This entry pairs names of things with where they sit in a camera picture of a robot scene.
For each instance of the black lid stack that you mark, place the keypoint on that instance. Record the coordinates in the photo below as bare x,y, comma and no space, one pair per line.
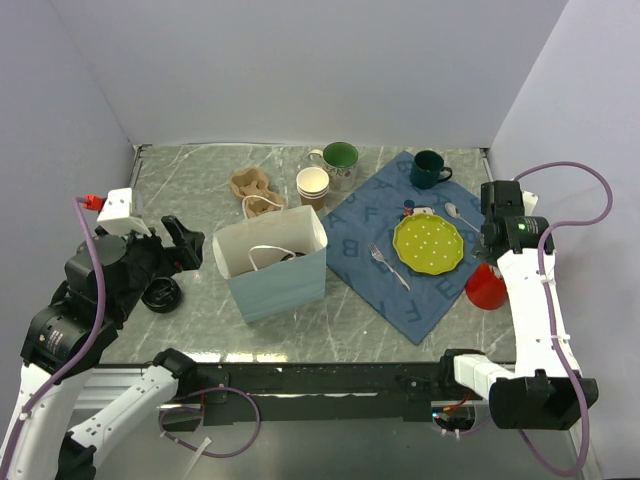
163,295

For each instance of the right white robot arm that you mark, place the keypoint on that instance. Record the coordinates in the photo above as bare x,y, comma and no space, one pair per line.
545,390

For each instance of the dark green mug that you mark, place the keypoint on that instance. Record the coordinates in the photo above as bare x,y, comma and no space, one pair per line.
428,169

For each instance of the black plastic cup lid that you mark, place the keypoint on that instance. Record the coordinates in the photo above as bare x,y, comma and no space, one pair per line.
291,256

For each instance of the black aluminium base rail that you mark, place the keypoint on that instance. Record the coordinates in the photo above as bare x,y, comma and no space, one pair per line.
225,393

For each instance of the silver fork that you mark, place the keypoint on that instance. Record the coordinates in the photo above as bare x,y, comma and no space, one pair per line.
379,257

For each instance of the stack of brown paper cups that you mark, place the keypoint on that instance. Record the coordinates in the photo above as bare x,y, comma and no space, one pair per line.
312,184

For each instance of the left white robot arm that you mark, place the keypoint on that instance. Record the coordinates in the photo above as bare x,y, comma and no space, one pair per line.
105,279

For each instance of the yellow dotted plate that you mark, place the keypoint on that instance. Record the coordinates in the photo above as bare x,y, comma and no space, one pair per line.
428,244

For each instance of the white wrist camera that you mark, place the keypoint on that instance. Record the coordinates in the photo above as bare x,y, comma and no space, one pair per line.
120,213
530,201

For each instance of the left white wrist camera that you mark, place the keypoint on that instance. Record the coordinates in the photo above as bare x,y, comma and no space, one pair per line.
120,213

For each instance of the white mug green interior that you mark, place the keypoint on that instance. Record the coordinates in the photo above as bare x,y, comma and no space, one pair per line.
339,161

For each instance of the red cup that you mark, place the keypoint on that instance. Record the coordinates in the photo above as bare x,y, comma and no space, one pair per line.
486,288

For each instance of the silver spoon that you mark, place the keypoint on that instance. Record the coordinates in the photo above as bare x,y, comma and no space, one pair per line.
453,211

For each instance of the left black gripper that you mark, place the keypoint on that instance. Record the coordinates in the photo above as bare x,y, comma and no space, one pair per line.
185,255

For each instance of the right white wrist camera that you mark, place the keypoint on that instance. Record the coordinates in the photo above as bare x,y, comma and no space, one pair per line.
530,201

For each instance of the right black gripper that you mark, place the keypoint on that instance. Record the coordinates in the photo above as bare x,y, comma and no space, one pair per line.
484,255

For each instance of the blue alphabet cloth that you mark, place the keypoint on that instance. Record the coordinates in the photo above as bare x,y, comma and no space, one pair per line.
370,215

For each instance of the light blue paper bag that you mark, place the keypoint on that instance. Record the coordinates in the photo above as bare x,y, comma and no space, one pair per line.
248,256

